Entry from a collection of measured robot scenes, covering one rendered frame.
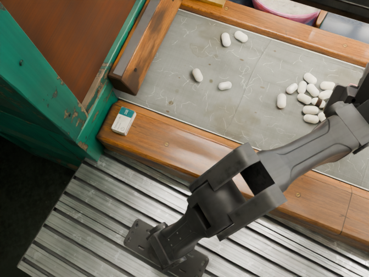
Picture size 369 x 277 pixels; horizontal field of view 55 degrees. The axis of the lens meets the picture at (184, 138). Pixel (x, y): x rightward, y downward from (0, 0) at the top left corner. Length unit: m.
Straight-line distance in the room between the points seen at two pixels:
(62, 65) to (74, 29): 0.07
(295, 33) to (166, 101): 0.37
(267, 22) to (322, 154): 0.52
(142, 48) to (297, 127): 0.41
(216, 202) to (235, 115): 0.41
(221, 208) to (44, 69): 0.35
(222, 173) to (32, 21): 0.35
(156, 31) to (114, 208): 0.44
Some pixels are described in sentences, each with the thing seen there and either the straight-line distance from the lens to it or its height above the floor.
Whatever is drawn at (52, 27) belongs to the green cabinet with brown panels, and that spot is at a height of 1.08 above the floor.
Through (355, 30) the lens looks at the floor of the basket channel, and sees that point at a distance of 1.15.
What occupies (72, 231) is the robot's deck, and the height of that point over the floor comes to 0.67.
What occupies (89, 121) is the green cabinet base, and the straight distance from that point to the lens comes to 0.81.
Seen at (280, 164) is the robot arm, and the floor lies 1.09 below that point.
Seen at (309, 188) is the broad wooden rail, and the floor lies 0.76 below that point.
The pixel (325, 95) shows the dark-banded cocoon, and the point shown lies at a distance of 0.92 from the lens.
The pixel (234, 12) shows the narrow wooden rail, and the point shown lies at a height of 0.76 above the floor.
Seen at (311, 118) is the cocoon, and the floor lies 0.76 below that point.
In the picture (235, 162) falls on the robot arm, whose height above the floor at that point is 1.10.
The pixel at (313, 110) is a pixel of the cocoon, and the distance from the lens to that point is 0.90.
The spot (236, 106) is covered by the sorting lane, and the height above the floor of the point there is 0.74.
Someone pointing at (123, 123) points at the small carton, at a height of 0.78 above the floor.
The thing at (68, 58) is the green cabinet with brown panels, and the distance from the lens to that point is 0.69.
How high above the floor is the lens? 1.55
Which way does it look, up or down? 72 degrees down
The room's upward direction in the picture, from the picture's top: 8 degrees counter-clockwise
